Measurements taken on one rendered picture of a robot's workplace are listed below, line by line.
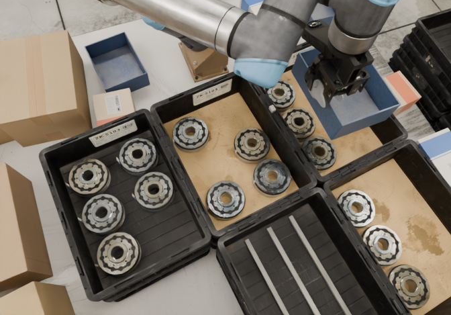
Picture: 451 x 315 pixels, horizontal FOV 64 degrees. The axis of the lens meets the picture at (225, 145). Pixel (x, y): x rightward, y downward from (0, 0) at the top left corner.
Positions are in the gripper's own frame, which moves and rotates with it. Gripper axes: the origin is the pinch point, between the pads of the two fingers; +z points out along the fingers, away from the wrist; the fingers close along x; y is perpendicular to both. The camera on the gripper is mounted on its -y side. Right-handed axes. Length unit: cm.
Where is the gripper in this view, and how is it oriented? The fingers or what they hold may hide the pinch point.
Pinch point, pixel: (317, 91)
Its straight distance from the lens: 81.9
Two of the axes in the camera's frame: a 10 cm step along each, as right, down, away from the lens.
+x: 9.4, -3.3, 1.2
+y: 3.5, 8.6, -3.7
